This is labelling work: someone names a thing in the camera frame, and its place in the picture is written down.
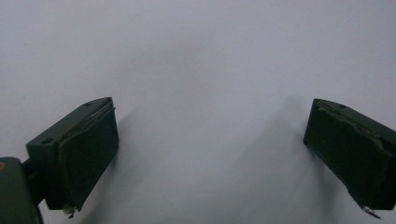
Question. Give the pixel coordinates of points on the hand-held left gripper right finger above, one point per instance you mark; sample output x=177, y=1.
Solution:
x=355, y=149

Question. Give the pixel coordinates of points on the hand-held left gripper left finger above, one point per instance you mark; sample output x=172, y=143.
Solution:
x=77, y=152

